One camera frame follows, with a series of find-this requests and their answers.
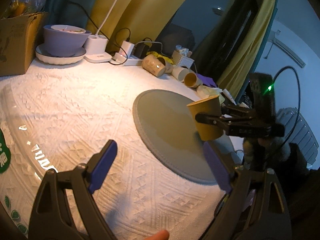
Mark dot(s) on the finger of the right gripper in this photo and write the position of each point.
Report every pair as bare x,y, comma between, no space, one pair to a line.
212,120
237,111

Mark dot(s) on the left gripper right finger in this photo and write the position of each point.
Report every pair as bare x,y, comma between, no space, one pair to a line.
254,205

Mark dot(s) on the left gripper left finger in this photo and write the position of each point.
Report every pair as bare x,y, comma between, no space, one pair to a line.
64,206

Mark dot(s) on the plain brown paper cup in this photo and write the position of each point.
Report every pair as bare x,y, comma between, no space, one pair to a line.
200,111

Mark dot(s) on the printed paper cup front right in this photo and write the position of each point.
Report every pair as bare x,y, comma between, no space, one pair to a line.
192,81

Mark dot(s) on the printed paper cup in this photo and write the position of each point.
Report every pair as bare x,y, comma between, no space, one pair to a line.
153,66
168,66
192,81

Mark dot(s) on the white inside paper cup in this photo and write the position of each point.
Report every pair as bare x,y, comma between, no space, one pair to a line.
179,73

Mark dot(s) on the printed paper cup back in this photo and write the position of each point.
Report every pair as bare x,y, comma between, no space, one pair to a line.
168,66

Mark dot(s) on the printed paper cup left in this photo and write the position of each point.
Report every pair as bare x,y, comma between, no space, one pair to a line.
153,66

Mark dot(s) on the fingertip at bottom edge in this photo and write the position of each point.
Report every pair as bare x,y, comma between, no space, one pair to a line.
161,235

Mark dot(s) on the white tube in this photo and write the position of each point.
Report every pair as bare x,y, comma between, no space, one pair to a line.
227,95

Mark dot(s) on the yellow tissue pack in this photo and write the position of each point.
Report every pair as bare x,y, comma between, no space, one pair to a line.
205,92

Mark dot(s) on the yellow curtain right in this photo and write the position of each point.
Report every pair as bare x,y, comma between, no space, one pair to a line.
235,74

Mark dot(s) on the yellow curtain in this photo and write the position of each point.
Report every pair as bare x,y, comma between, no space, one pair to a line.
235,74
145,18

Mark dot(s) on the purple cloth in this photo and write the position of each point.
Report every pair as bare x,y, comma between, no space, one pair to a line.
207,81

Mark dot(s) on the round grey placemat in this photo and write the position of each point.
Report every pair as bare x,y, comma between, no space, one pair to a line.
166,127

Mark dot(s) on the white plastic basket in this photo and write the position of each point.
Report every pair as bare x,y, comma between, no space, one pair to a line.
181,60

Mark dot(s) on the white air conditioner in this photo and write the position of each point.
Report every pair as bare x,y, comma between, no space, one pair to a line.
288,51

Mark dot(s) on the yellow snack bag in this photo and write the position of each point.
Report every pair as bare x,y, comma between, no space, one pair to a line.
157,55

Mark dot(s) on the black power adapter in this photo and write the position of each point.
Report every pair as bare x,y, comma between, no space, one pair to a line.
141,50

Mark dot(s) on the white power strip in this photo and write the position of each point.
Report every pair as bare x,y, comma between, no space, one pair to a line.
123,60

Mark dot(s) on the white charger plug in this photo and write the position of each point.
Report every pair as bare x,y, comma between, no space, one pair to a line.
126,48

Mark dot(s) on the yellow curtain left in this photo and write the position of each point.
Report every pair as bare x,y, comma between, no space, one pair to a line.
145,18

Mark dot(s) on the white desk lamp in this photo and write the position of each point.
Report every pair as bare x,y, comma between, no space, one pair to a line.
96,43

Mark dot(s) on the small bowl inside purple bowl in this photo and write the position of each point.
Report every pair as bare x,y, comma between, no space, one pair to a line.
68,28

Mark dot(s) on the cardboard box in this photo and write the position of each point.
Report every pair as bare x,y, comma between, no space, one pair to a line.
19,38

